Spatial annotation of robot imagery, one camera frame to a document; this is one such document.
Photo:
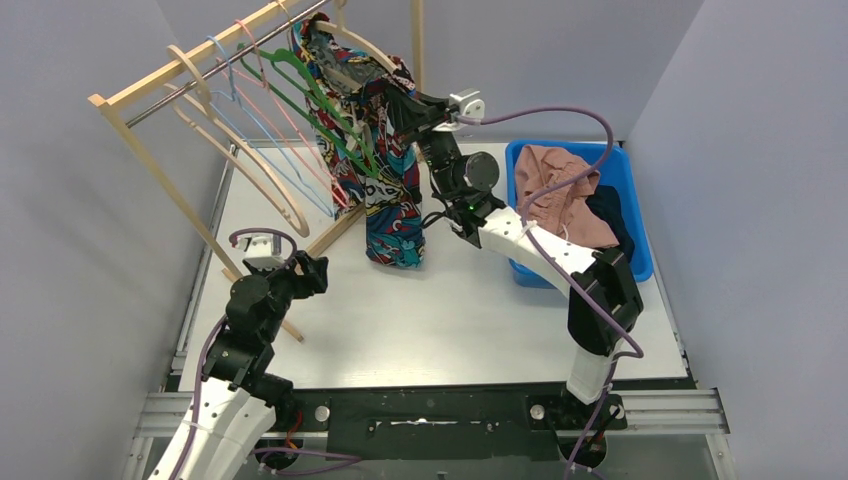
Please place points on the pink wire hanger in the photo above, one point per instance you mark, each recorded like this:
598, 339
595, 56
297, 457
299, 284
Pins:
320, 170

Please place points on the wooden clothes rack frame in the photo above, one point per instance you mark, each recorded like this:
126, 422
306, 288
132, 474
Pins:
142, 153

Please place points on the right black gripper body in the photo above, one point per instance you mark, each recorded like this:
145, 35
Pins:
423, 119

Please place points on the blue plastic bin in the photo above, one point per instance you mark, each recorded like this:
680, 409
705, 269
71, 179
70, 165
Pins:
615, 173

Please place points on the metal hanging rod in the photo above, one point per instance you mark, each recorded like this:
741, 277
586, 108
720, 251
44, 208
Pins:
176, 67

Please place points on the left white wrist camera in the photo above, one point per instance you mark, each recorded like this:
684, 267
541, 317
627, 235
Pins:
262, 252

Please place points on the dusty pink shorts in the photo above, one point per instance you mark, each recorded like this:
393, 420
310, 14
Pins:
563, 212

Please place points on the colourful comic print shorts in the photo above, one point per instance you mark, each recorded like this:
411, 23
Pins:
355, 83

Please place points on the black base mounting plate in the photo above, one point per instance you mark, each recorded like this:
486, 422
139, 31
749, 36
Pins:
540, 421

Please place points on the aluminium table frame rail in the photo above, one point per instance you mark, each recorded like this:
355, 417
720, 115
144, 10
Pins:
167, 401

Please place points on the beige wooden hanger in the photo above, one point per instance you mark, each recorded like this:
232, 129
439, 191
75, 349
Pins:
271, 188

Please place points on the navy blue shorts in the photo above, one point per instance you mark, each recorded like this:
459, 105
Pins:
606, 205

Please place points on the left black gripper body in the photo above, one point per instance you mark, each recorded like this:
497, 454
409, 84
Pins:
304, 273

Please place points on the green plastic hanger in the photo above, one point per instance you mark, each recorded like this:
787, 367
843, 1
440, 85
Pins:
325, 118

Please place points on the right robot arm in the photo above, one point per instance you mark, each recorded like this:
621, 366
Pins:
604, 301

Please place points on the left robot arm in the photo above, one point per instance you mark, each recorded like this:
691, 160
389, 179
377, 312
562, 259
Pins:
235, 399

